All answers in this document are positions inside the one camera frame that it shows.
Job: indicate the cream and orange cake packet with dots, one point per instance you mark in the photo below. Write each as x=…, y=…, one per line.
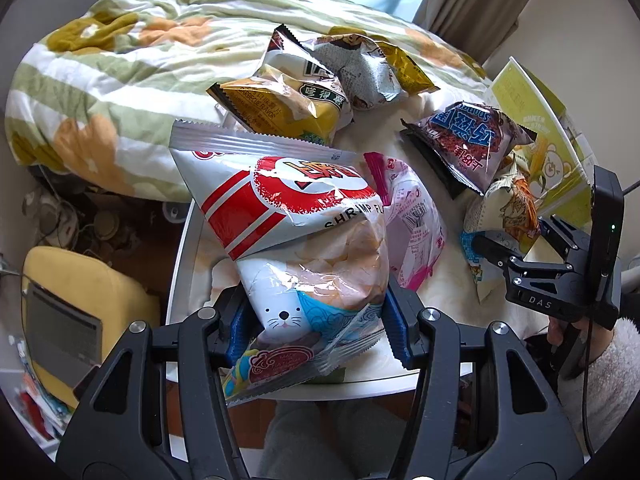
x=505, y=210

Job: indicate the yellow and white chips bag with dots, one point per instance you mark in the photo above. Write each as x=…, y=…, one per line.
x=280, y=100

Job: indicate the silver grey snack bag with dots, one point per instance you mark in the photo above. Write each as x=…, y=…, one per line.
x=365, y=75

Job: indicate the yellow-green cardboard box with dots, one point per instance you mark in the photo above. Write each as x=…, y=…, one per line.
x=540, y=110

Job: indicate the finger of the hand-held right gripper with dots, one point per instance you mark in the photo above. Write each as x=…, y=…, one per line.
x=562, y=232
x=495, y=250

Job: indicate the red and white chips bag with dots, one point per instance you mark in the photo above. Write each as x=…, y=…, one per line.
x=300, y=240

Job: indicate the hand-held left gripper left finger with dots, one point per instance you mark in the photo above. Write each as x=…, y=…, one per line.
x=237, y=325

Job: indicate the blue and white snack packet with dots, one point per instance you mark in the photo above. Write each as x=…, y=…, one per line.
x=480, y=277

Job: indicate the yellow chair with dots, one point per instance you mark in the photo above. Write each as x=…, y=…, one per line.
x=120, y=290

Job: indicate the beige curtain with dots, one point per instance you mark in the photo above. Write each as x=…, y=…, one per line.
x=475, y=0

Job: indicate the pile of colourful books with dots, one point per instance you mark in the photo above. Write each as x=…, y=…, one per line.
x=35, y=400

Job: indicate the floral striped blanket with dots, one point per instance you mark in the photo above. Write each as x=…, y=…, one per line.
x=125, y=60

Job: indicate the person's grey trouser legs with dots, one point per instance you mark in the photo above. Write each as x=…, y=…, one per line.
x=330, y=440

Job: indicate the pink and white snack packet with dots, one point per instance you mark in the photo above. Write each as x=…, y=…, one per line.
x=415, y=220

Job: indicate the grey laptop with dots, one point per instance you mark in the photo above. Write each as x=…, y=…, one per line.
x=60, y=325

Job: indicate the purple snack bag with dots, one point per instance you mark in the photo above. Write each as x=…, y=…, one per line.
x=470, y=135

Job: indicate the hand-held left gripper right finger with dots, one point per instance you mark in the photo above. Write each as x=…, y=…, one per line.
x=397, y=325

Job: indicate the person's right hand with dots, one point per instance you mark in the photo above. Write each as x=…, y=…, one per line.
x=555, y=335

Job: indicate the gold brown snack bag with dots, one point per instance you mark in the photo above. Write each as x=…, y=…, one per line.
x=410, y=72

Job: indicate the person's right forearm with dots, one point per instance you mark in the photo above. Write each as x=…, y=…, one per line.
x=615, y=375

